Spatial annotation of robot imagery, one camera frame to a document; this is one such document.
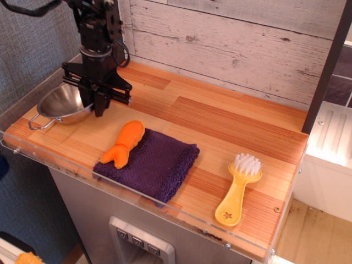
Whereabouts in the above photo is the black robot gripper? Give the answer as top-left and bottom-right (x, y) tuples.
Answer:
(62, 52), (132, 117)

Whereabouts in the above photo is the small stainless steel wok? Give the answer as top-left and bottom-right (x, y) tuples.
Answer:
(28, 84), (94, 130)

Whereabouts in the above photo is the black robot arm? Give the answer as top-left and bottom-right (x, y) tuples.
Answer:
(62, 1), (132, 117)

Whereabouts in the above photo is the orange plush fish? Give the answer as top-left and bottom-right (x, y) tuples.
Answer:
(101, 120), (145, 169)

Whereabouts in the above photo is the purple knitted cloth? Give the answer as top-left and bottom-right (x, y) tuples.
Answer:
(93, 129), (200, 203)

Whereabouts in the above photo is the clear acrylic edge guard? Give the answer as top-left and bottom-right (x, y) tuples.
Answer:
(1, 132), (293, 263)

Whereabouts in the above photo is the grey toy fridge cabinet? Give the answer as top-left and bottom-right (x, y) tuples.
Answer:
(50, 169), (251, 263)

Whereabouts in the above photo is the silver dispenser panel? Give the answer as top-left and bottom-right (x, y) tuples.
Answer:
(109, 216), (176, 263)

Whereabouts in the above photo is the yellow scrub brush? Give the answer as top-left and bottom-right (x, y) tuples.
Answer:
(214, 153), (262, 227)

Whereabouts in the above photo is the orange plush toy on floor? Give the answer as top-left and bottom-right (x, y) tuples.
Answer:
(15, 252), (43, 264)

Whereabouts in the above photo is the white toy sink unit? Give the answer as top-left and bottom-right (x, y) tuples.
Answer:
(293, 102), (351, 221)

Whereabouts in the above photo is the dark right shelf post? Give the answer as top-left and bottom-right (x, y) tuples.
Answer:
(301, 0), (351, 134)

